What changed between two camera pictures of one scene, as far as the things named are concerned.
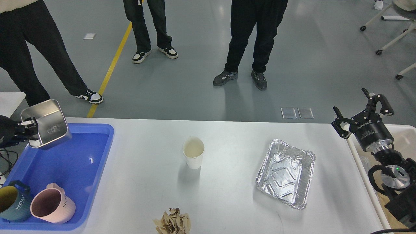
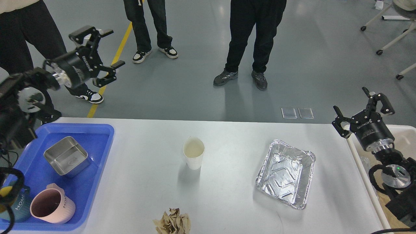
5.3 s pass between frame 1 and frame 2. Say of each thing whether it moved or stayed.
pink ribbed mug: stayed
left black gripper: moved
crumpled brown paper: stayed
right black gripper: stayed
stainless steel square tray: moved
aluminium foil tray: stayed
